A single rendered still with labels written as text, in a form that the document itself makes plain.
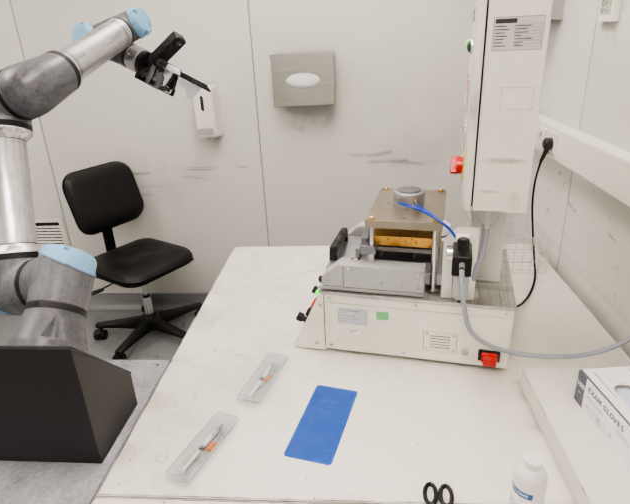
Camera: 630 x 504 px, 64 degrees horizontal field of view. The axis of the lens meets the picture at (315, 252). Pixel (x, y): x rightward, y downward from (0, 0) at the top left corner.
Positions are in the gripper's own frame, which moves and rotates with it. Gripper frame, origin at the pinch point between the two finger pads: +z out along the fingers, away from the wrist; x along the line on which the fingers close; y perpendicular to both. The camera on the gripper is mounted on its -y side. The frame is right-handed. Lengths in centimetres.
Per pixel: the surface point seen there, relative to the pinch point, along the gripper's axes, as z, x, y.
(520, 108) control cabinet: 83, 15, -22
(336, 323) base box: 68, -1, 39
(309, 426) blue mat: 78, 21, 55
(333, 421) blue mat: 81, 18, 52
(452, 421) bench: 102, 11, 40
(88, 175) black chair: -98, -78, 64
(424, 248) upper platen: 78, -2, 11
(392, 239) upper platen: 70, 0, 13
